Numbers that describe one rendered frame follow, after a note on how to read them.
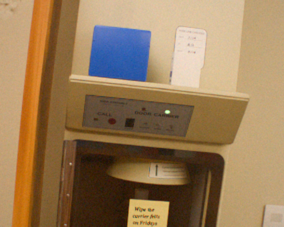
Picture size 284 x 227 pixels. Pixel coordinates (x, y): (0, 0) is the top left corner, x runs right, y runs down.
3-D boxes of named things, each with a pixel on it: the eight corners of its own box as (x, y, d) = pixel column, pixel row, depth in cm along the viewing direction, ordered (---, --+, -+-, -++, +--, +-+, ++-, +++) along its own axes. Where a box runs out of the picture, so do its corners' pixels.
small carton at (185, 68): (169, 84, 122) (172, 52, 122) (195, 87, 122) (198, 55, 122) (170, 84, 117) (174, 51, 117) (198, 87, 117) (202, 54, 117)
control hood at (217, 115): (64, 126, 124) (69, 73, 123) (231, 143, 127) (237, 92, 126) (62, 132, 112) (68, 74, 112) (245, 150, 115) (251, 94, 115)
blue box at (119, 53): (87, 75, 123) (93, 28, 122) (140, 81, 124) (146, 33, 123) (88, 75, 113) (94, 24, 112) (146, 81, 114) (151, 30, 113)
